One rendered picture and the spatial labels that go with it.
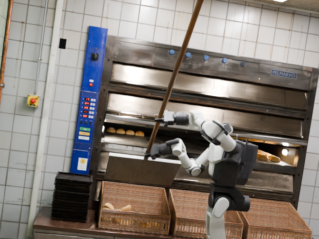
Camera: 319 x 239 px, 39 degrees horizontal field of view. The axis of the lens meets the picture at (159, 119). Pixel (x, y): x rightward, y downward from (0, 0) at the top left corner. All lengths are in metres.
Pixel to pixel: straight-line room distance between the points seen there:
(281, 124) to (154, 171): 1.34
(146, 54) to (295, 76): 1.38
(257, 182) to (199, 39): 1.39
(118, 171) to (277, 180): 1.54
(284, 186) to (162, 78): 1.49
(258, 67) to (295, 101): 0.46
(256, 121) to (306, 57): 0.74
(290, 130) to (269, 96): 0.37
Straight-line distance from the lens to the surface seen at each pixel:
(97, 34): 3.88
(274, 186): 4.27
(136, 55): 3.92
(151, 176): 3.59
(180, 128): 3.81
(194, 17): 2.32
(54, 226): 3.51
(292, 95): 4.26
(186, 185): 4.05
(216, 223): 3.19
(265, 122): 4.17
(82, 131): 3.87
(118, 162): 3.43
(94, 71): 3.85
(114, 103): 3.88
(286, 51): 4.23
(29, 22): 3.96
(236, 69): 4.08
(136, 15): 3.94
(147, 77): 3.90
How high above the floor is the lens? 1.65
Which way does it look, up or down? 3 degrees down
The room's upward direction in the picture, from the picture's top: 8 degrees clockwise
